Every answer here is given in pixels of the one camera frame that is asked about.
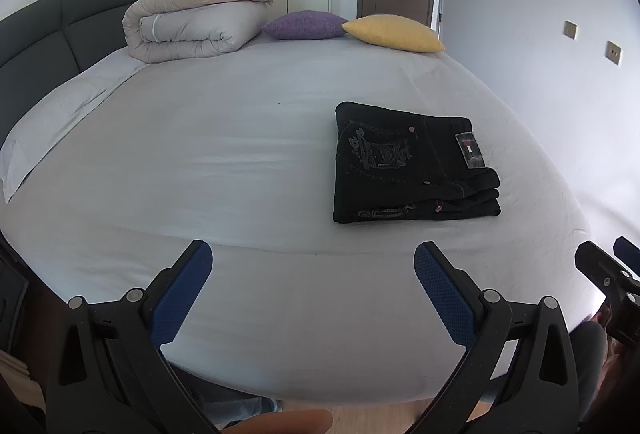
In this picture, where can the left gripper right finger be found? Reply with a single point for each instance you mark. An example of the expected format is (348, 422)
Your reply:
(470, 315)

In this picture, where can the yellow cushion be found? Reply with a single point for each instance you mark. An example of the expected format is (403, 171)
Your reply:
(395, 32)

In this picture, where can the white pillow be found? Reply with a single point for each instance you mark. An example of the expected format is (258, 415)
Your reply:
(50, 120)

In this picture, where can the purple cushion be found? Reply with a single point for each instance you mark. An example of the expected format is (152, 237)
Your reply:
(305, 25)

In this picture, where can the black denim pants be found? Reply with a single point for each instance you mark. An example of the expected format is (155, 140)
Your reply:
(397, 165)

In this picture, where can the folded beige grey duvet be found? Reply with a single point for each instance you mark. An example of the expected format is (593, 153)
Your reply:
(165, 30)

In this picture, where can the brass wall switch plate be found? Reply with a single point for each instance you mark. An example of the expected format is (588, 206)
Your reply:
(570, 29)

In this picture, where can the dark grey upholstered headboard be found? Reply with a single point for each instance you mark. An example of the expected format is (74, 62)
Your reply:
(49, 42)

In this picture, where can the brass wall socket plate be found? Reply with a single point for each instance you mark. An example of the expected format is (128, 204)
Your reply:
(613, 52)

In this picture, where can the white bed sheet mattress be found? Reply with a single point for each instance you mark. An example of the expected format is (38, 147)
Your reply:
(238, 151)

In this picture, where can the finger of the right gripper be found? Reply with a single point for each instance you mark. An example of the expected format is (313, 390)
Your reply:
(626, 252)
(606, 274)

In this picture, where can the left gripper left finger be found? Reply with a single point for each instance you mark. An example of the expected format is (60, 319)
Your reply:
(174, 290)

